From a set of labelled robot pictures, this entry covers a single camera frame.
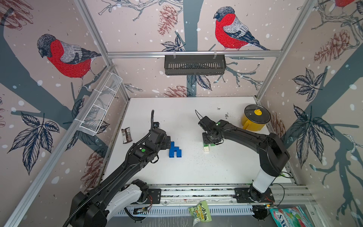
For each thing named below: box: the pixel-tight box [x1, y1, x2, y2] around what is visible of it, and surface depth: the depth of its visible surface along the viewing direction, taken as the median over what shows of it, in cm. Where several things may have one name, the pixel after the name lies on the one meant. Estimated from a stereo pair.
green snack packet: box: [188, 200, 213, 227], surface depth 70 cm
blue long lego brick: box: [168, 141, 182, 158], surface depth 90 cm
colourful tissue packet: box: [269, 205, 313, 227], surface depth 67 cm
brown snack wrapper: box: [121, 126, 133, 144], surface depth 100 cm
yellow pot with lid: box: [241, 104, 271, 132], surface depth 96 cm
